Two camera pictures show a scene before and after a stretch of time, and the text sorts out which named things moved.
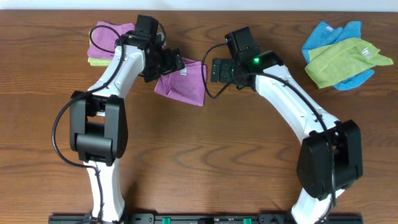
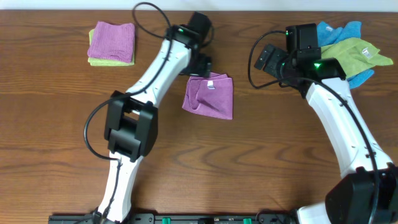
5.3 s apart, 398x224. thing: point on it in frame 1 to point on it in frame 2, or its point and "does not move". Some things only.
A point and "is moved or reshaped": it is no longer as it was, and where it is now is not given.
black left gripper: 168,63 to 201,66
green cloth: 335,63 does not move
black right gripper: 224,70 to 269,57
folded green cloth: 97,61 does not move
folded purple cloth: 106,38 does not move
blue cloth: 325,34 does not move
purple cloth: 188,84 is moved or reshaped
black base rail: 215,218 does not move
